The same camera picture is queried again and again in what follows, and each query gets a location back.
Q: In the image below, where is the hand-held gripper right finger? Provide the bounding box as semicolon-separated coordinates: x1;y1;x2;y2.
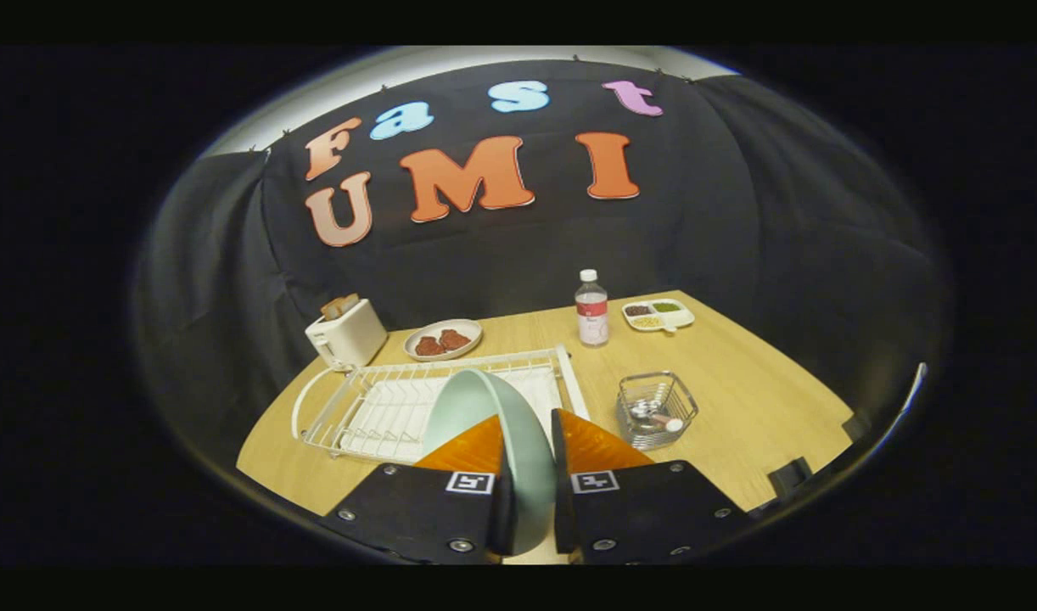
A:
551;408;753;565

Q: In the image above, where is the small black block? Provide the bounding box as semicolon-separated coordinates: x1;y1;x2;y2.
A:
769;458;812;497

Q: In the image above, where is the light green plate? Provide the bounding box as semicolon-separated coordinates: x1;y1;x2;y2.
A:
423;368;558;557

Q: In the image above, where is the white plate with meat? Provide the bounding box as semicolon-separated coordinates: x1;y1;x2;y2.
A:
404;319;484;362

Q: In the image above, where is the clear plastic water bottle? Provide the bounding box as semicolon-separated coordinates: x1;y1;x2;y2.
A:
575;269;609;348

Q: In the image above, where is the black backdrop cloth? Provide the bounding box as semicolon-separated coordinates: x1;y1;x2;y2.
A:
132;58;948;476

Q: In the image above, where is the white toaster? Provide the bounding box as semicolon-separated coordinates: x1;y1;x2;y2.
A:
305;299;389;372

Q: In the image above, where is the white divided dish with beans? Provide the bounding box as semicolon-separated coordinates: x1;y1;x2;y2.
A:
622;298;696;334

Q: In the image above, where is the white wire dish rack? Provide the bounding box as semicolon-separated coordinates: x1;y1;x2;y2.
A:
292;344;590;465

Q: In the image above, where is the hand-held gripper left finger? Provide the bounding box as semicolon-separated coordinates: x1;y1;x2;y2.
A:
319;414;519;565

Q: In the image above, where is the clear wire basket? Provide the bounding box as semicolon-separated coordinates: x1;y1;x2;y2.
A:
615;371;699;451

